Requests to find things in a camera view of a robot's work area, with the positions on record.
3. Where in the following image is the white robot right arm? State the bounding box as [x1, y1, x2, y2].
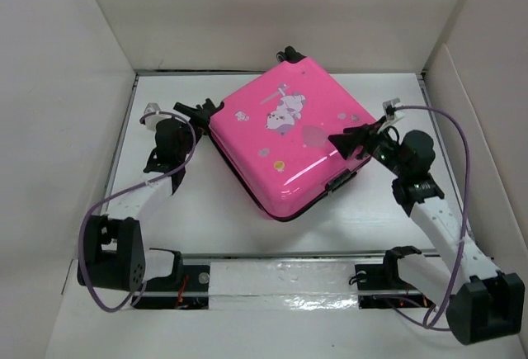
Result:
[328, 121, 525, 345]

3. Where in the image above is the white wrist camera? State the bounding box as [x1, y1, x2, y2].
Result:
[142, 102, 165, 132]
[381, 98, 405, 130]

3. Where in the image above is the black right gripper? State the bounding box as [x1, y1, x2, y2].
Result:
[328, 116, 408, 177]

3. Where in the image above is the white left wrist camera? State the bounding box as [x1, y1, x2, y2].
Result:
[142, 102, 165, 132]

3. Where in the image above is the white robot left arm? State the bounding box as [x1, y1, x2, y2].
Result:
[78, 103, 200, 295]

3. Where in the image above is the pink hard-shell suitcase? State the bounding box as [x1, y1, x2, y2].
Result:
[199, 46, 375, 222]

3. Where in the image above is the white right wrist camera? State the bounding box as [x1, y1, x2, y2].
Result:
[381, 98, 405, 130]

